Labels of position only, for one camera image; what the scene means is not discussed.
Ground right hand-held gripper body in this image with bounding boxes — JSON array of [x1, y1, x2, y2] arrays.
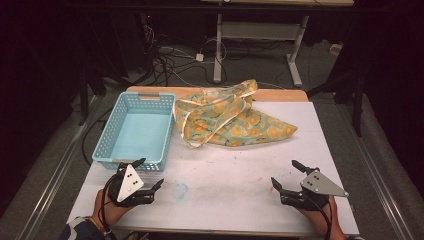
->
[[279, 166, 350, 212]]

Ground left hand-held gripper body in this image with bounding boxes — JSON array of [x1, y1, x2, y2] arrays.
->
[[107, 161, 156, 208]]

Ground light blue plastic basket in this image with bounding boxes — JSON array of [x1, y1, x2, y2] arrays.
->
[[91, 91, 177, 173]]

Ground orange print cloth bag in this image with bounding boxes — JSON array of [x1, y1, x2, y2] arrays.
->
[[172, 78, 299, 150]]

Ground person's right hand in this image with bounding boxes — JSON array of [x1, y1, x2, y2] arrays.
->
[[299, 195, 342, 237]]

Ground person's left hand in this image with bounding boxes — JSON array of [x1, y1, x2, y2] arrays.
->
[[91, 189, 135, 230]]

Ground white table mat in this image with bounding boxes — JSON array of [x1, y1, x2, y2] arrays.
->
[[66, 99, 361, 235]]

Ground black metal stand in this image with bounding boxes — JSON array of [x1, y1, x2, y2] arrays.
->
[[77, 64, 92, 127], [306, 71, 365, 138]]

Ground white metal desk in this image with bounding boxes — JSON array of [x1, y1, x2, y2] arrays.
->
[[199, 0, 355, 88]]

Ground right hand-held gripper cable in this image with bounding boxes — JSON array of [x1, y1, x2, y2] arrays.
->
[[304, 193, 334, 240]]

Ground hand-held gripper cable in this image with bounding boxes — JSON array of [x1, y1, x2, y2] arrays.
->
[[100, 173, 118, 239], [304, 193, 334, 240]]

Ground left hand-held gripper cable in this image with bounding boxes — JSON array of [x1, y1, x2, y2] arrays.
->
[[100, 173, 118, 239]]

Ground aluminium floor rail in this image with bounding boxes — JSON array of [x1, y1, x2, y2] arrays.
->
[[334, 98, 416, 240], [14, 95, 103, 240]]

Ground black floor cable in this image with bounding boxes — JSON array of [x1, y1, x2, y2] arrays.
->
[[81, 107, 114, 167]]

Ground white floor cable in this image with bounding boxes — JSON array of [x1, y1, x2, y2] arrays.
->
[[165, 68, 288, 90]]

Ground tangle of floor cables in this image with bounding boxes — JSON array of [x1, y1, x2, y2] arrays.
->
[[142, 23, 228, 88]]

